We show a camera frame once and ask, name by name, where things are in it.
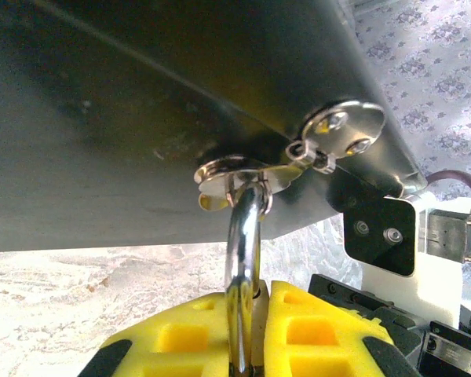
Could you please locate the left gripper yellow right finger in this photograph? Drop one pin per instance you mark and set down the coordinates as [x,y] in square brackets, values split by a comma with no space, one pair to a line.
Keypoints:
[318,337]

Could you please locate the silver metal hasp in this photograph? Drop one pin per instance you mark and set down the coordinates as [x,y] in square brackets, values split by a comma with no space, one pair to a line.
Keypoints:
[349,121]

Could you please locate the starry night painting tin box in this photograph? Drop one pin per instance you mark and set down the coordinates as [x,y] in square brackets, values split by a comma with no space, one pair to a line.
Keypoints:
[141,118]

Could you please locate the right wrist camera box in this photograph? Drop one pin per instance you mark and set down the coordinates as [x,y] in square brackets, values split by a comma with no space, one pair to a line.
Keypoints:
[380,235]

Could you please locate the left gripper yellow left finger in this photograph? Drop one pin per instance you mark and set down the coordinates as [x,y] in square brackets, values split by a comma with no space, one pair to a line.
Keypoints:
[172,337]

